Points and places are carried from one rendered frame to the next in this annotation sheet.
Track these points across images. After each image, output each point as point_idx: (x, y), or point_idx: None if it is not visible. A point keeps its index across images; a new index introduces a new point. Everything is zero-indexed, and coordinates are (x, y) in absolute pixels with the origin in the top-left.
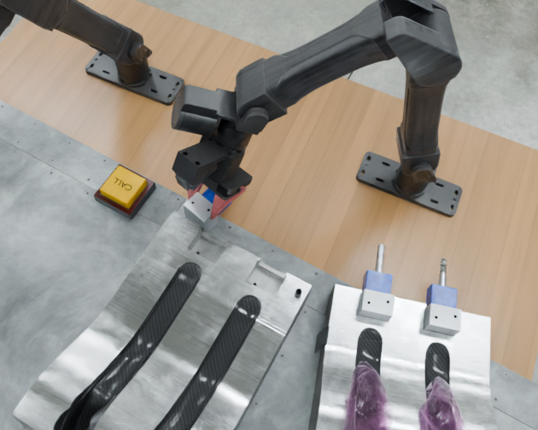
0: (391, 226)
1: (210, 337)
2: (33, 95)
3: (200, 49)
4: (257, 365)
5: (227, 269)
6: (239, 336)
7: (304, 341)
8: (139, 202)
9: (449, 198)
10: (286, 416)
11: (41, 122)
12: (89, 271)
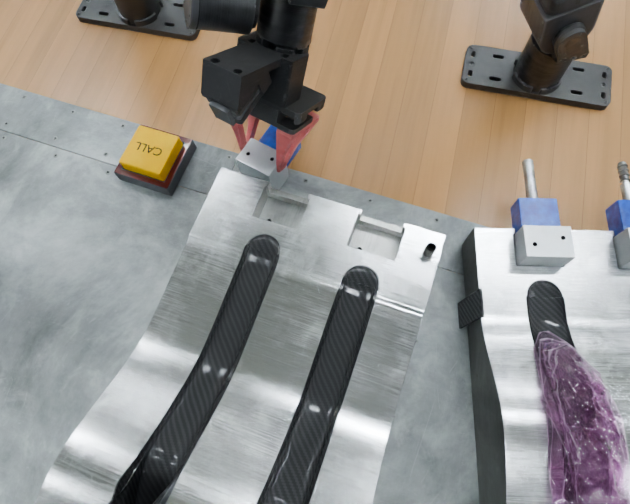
0: (524, 137)
1: (312, 339)
2: (17, 61)
3: None
4: (391, 368)
5: (316, 234)
6: (354, 329)
7: (441, 316)
8: (177, 169)
9: (596, 84)
10: (440, 426)
11: (32, 93)
12: (128, 275)
